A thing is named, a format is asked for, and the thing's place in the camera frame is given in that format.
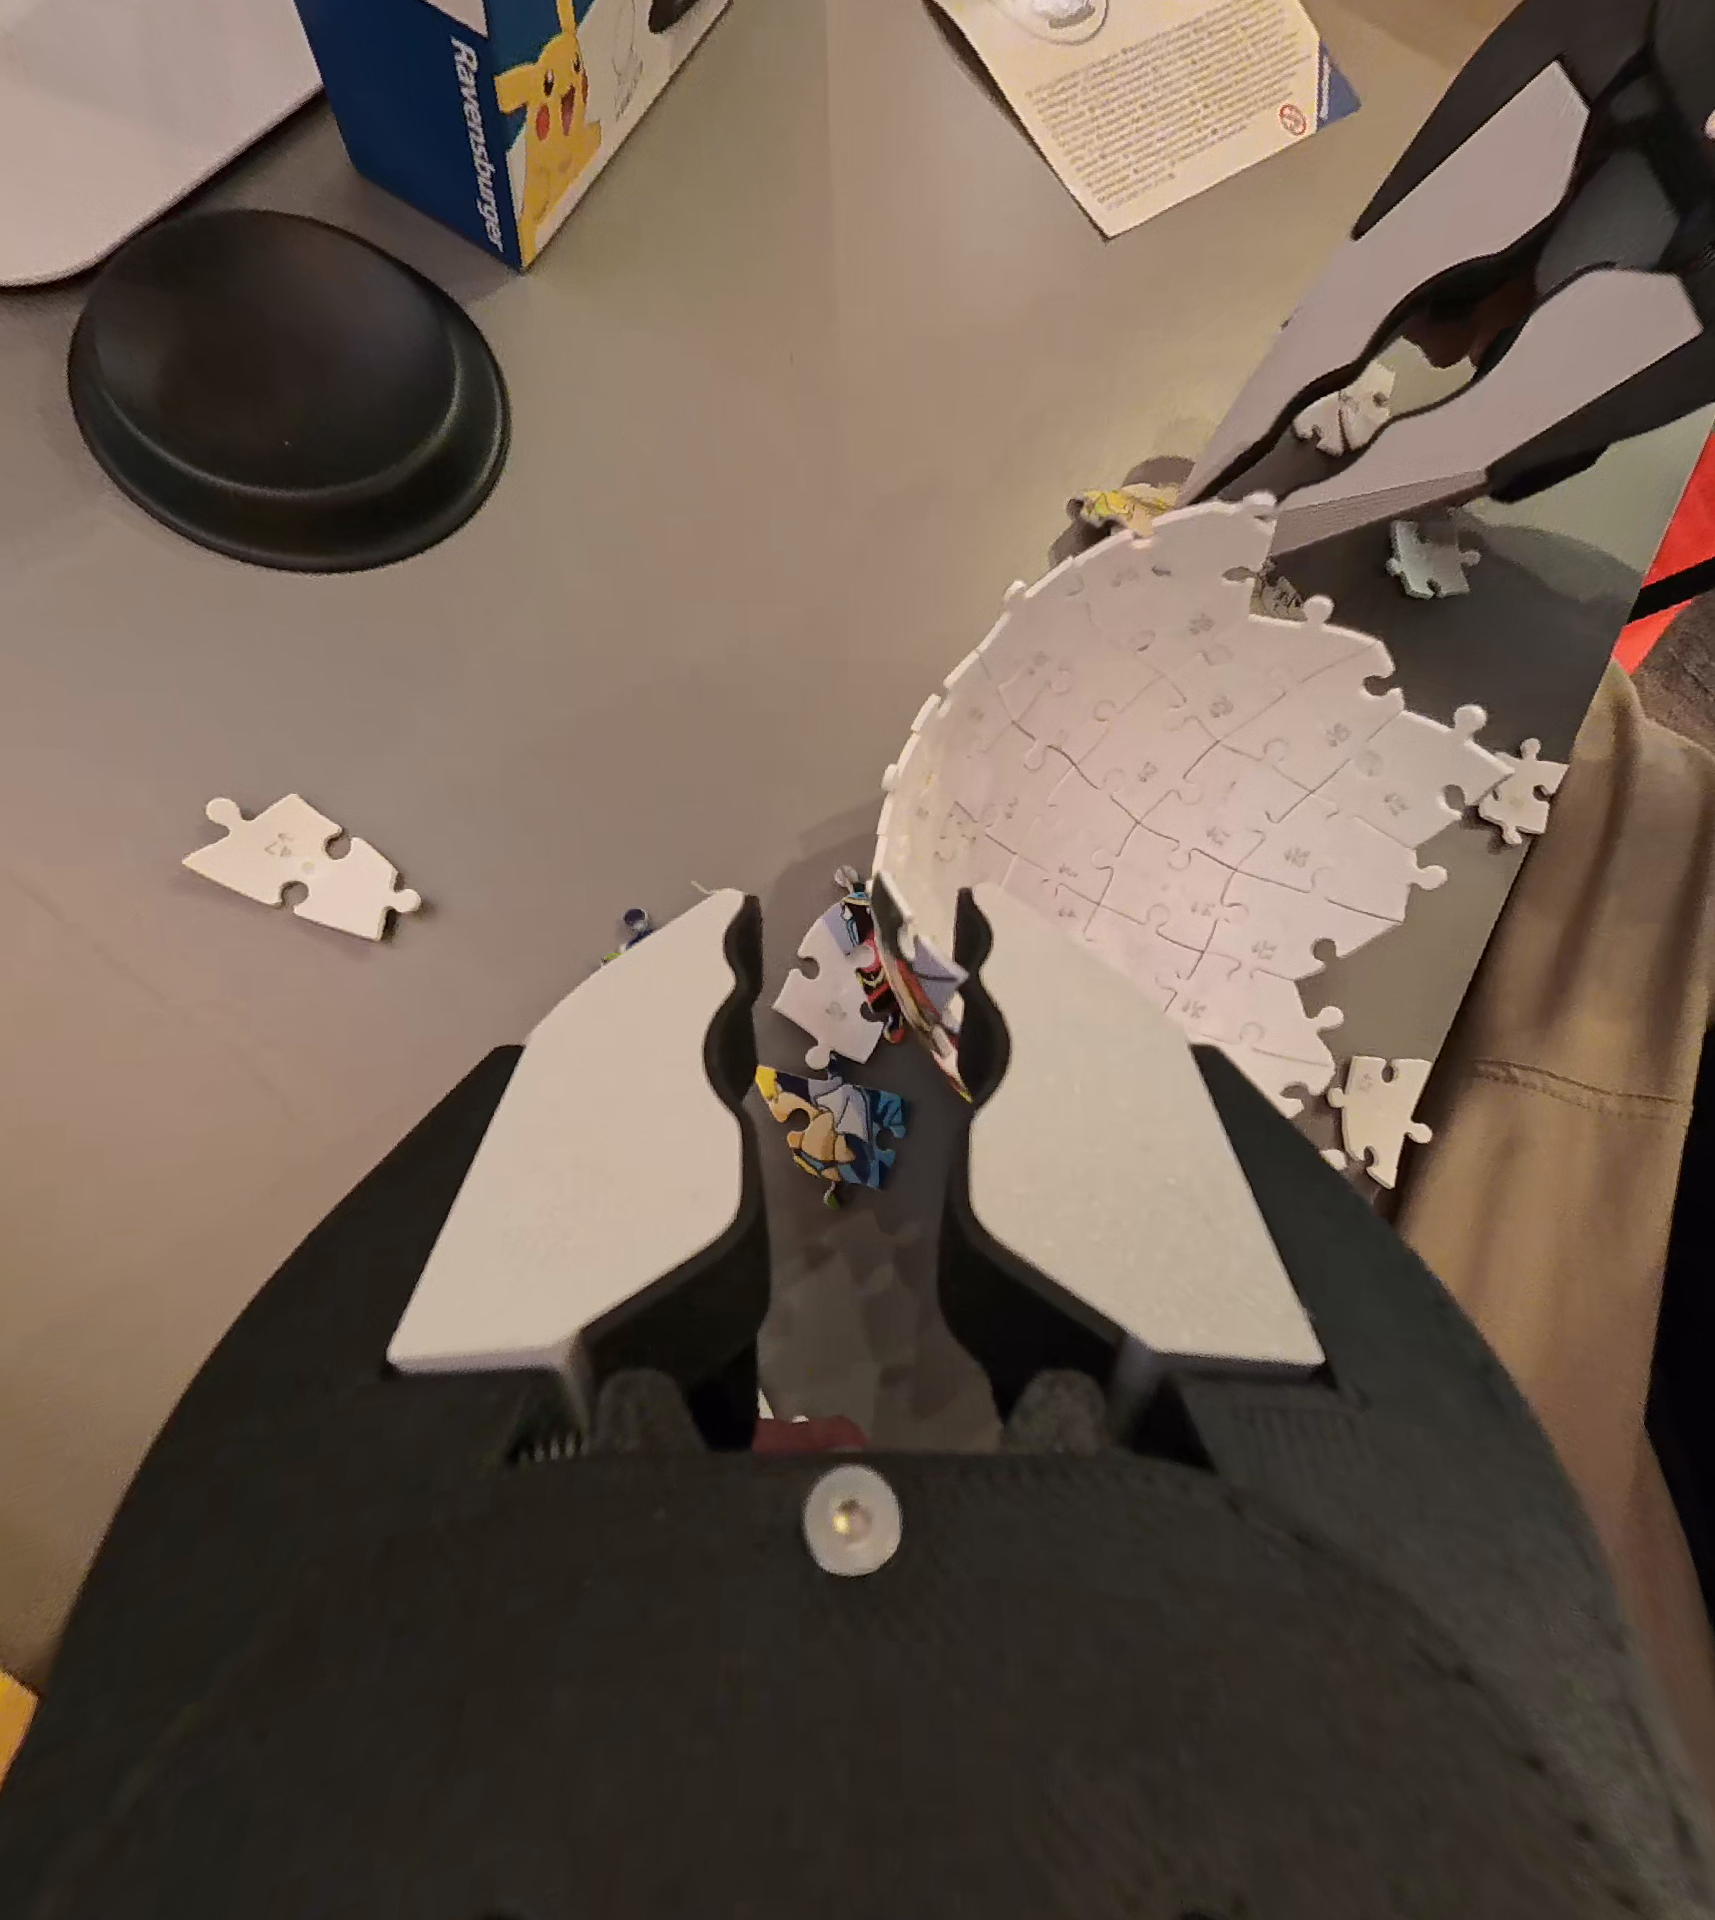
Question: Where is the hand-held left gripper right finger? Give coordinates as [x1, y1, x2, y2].
[936, 882, 1330, 1430]

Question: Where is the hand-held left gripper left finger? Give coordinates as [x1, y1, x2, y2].
[384, 892, 776, 1453]

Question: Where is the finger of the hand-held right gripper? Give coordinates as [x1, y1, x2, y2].
[1266, 267, 1710, 563]
[1180, 65, 1602, 508]

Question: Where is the colourful puzzle ball shell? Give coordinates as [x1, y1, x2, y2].
[870, 492, 1516, 1117]

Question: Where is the white single puzzle piece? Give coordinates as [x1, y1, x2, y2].
[772, 900, 908, 1068]
[1476, 738, 1570, 846]
[1292, 361, 1400, 457]

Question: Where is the pale bluish puzzle piece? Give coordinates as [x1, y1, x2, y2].
[1386, 511, 1484, 603]

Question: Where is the yellow blue puzzle piece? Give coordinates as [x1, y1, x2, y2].
[756, 1057, 914, 1206]

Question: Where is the black round ball stand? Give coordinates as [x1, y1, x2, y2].
[67, 211, 512, 576]

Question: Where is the blue puzzle box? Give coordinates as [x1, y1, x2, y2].
[294, 0, 734, 275]

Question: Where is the white instruction leaflet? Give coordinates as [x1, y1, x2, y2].
[930, 0, 1364, 241]

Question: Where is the white desk stand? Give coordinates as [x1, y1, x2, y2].
[0, 0, 326, 288]

